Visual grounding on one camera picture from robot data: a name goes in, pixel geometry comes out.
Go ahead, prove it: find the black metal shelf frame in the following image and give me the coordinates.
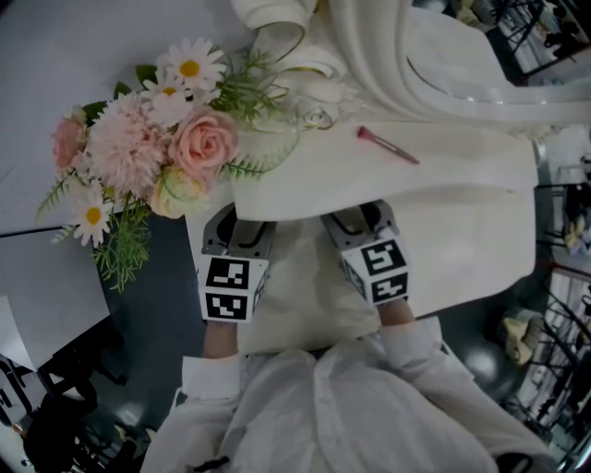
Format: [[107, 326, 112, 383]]
[[496, 0, 591, 88]]

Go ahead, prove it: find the white flat board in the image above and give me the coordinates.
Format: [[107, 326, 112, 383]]
[[0, 225, 112, 372]]

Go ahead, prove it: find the person's left forearm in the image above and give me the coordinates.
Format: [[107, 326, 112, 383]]
[[179, 318, 247, 407]]

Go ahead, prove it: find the person's right forearm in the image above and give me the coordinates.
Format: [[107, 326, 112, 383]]
[[376, 298, 467, 399]]

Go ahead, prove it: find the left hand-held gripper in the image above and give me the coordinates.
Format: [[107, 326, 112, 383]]
[[198, 202, 278, 323]]

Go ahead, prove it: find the pink and white flower bouquet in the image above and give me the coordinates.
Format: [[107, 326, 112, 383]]
[[35, 36, 296, 295]]

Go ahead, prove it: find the white dressing table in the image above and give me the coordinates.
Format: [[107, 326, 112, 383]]
[[229, 0, 591, 224]]

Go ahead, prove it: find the beige plush toy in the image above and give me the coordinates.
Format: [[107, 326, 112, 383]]
[[501, 308, 548, 368]]

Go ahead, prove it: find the person's white shirt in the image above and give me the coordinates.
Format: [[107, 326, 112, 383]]
[[142, 317, 561, 473]]

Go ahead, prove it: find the small yellow toy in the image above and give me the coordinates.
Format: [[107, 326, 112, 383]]
[[565, 216, 591, 258]]

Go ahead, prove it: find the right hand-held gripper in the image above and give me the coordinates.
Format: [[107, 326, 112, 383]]
[[320, 199, 412, 307]]

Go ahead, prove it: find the black metal rack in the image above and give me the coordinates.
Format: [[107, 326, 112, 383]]
[[501, 262, 591, 447]]

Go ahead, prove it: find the black chair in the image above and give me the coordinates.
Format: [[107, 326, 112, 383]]
[[0, 318, 156, 473]]

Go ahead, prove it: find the pink hair clip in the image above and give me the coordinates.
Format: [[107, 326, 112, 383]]
[[356, 125, 421, 166]]

